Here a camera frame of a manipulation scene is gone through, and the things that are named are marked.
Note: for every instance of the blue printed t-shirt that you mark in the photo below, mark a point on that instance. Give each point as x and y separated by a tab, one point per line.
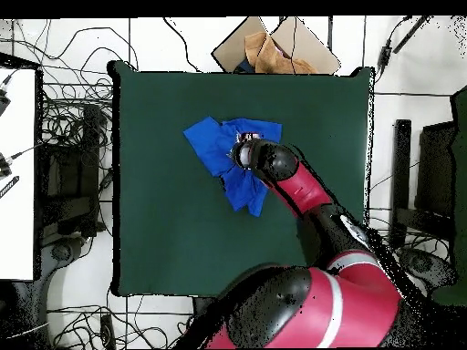
211	146

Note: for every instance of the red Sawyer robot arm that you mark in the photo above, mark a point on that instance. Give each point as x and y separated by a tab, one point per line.
310	310

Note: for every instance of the tan towel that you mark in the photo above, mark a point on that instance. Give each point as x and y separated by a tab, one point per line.
273	60

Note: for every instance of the brown cardboard box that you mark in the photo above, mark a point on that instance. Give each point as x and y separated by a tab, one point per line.
310	47

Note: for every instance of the dark green table cloth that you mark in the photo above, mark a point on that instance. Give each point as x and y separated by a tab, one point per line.
164	237

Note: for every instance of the black power adapter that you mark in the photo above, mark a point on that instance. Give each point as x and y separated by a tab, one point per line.
384	54

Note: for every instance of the thin black rod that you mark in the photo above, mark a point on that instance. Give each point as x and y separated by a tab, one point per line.
410	34

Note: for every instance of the green draped cloth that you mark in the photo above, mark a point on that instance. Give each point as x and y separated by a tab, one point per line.
460	218

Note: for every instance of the white desk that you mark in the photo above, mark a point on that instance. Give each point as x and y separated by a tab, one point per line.
18	218

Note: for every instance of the black striped bar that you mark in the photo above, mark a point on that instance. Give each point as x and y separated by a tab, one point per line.
9	186

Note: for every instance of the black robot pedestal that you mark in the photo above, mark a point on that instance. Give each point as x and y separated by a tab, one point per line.
202	304

